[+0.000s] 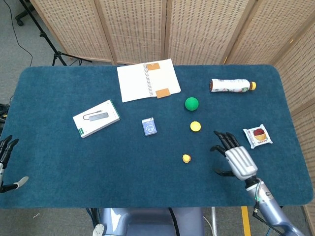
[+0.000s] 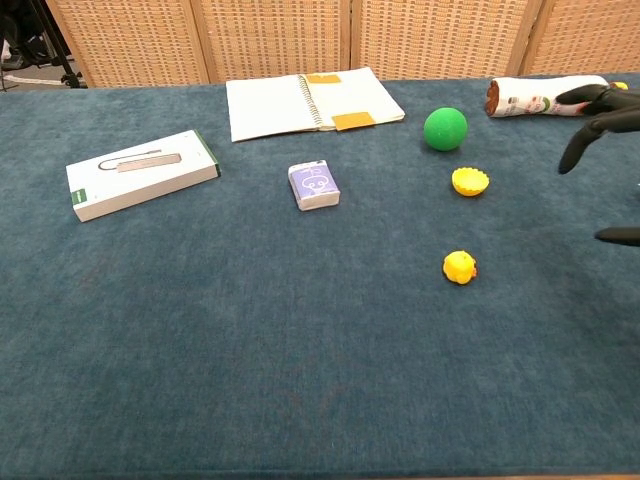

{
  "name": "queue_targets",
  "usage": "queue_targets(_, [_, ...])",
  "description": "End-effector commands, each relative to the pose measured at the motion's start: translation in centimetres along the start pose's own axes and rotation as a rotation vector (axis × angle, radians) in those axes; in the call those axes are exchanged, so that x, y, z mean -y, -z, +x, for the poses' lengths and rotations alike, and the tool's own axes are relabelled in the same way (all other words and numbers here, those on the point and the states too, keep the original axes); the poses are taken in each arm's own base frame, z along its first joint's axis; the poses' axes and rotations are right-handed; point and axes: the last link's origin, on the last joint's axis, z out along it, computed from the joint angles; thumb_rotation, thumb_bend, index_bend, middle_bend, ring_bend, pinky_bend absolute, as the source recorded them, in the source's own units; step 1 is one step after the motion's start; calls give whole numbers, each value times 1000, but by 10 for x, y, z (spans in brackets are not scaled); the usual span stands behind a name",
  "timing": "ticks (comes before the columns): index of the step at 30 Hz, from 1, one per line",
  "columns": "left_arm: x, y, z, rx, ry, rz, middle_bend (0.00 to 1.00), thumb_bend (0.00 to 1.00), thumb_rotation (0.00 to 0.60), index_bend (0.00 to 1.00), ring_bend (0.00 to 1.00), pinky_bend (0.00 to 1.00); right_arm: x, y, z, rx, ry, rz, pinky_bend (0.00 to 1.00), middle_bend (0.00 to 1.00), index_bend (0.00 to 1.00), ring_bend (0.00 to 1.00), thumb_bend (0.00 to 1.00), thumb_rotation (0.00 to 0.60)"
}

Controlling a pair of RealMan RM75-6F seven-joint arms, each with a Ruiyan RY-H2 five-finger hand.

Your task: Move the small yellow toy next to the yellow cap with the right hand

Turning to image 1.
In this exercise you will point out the open spiral notebook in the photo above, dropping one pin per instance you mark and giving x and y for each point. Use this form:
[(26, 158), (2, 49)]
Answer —
[(147, 79)]

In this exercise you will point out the dark blue table mat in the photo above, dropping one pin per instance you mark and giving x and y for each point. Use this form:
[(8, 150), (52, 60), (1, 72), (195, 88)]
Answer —
[(98, 167)]

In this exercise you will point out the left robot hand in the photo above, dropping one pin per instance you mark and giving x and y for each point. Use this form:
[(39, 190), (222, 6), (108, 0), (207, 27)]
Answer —
[(5, 157)]

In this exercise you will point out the black tripod stand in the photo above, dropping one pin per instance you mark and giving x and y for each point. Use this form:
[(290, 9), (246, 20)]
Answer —
[(44, 37)]

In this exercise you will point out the yellow round object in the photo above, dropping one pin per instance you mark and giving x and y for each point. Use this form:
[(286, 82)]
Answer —
[(195, 126)]

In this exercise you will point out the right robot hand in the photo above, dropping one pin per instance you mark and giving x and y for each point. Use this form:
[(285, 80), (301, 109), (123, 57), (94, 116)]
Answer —
[(240, 159)]

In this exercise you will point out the yellow floor tape strip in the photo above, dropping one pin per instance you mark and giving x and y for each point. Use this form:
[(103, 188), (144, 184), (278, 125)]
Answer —
[(245, 221)]

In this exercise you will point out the green ball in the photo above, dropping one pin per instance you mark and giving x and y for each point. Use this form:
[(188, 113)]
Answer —
[(191, 104)]

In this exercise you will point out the white table leg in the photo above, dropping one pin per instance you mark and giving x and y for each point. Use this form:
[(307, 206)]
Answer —
[(214, 221)]

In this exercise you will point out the wicker folding screen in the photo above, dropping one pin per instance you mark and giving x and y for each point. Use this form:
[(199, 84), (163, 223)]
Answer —
[(197, 32)]

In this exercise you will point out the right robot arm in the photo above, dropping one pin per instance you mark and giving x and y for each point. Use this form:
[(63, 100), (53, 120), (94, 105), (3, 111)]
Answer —
[(268, 206)]

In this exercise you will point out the small blue card box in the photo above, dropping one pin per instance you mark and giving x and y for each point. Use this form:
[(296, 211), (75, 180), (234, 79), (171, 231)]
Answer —
[(149, 126)]

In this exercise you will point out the small yellow toy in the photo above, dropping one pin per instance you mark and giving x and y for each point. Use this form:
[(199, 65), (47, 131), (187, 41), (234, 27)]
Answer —
[(186, 158)]

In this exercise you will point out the white usb hub box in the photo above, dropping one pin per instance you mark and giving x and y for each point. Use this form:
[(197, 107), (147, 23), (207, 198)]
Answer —
[(96, 118)]

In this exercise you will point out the white labelled drink bottle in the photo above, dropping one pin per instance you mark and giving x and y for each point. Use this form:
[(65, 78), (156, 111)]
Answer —
[(230, 85)]

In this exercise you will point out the blue-grey robot torso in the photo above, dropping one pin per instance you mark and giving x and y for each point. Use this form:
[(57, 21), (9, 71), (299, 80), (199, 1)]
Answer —
[(150, 221)]

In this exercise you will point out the snack packet with red bowl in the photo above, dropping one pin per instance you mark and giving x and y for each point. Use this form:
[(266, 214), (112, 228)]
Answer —
[(258, 136)]

